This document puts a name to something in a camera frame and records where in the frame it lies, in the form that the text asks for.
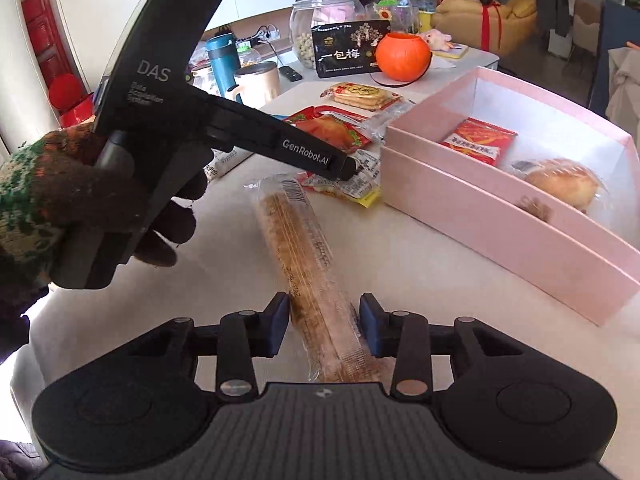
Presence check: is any white power strip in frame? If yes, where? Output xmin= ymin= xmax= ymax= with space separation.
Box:
xmin=235 ymin=25 xmax=281 ymax=43

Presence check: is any yellow rice cracker packet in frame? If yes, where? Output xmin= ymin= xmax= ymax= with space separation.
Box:
xmin=320 ymin=81 xmax=405 ymax=112

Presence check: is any white tv cabinet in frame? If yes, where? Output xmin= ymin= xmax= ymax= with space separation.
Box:
xmin=200 ymin=0 xmax=361 ymax=68

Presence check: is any red door decoration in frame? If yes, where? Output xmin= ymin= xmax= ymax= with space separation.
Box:
xmin=21 ymin=0 xmax=98 ymax=128

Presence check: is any pink plush toy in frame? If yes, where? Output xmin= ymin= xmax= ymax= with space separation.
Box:
xmin=417 ymin=29 xmax=453 ymax=52

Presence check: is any white snack packet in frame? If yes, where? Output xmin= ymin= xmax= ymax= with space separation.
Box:
xmin=202 ymin=150 xmax=253 ymax=181

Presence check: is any clear snack packet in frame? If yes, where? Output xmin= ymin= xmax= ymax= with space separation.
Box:
xmin=357 ymin=102 xmax=416 ymax=141

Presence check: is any person's left hand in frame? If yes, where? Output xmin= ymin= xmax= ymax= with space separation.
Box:
xmin=0 ymin=121 xmax=209 ymax=318

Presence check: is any teal thermos bottle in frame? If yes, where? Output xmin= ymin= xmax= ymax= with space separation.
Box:
xmin=206 ymin=32 xmax=242 ymax=98

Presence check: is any yellow red snack packet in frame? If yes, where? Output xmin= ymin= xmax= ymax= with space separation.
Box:
xmin=297 ymin=147 xmax=383 ymax=208

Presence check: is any large glass jar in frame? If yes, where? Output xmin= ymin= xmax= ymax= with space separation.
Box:
xmin=290 ymin=0 xmax=368 ymax=71

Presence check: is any wrapped bread bun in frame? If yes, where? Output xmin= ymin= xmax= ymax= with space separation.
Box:
xmin=507 ymin=157 xmax=608 ymax=213

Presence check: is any red chicken leg packet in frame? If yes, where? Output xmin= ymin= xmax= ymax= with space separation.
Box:
xmin=285 ymin=105 xmax=386 ymax=156

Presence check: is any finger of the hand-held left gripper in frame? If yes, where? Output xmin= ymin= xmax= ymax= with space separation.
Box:
xmin=201 ymin=90 xmax=361 ymax=182

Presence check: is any beige chair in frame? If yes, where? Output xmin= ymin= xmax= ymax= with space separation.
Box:
xmin=572 ymin=0 xmax=601 ymax=56

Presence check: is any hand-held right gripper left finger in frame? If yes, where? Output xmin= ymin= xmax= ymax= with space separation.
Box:
xmin=114 ymin=292 xmax=292 ymax=404

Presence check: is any brown bow ornament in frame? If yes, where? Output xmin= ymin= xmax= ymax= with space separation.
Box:
xmin=517 ymin=194 xmax=553 ymax=223

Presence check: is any long bread stick packet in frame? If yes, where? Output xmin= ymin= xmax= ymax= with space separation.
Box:
xmin=244 ymin=172 xmax=398 ymax=386

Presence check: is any orange pumpkin bucket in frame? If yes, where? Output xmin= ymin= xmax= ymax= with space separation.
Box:
xmin=369 ymin=31 xmax=434 ymax=87

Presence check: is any beige mug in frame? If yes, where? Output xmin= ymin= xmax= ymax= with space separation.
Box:
xmin=225 ymin=61 xmax=281 ymax=108

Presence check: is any pink cardboard box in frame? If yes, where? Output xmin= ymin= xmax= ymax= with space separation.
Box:
xmin=381 ymin=66 xmax=640 ymax=328

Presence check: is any yellow sofa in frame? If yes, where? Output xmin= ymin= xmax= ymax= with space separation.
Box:
xmin=431 ymin=0 xmax=541 ymax=56

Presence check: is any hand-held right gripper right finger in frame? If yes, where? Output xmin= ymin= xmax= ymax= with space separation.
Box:
xmin=360 ymin=293 xmax=532 ymax=404

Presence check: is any red striped snack packet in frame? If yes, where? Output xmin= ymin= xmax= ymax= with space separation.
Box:
xmin=439 ymin=117 xmax=518 ymax=167

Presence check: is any black snack box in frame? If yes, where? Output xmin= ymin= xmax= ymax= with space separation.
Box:
xmin=311 ymin=20 xmax=393 ymax=79

